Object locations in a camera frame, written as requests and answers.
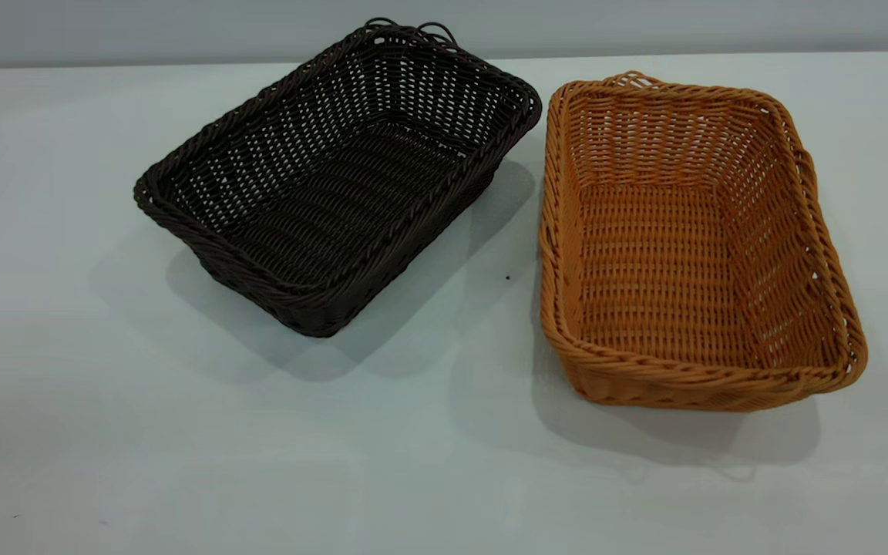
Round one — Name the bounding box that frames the black woven basket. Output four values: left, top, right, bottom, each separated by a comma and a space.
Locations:
133, 17, 543, 338

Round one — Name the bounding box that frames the orange woven basket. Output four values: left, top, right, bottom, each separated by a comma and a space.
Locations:
538, 71, 869, 412

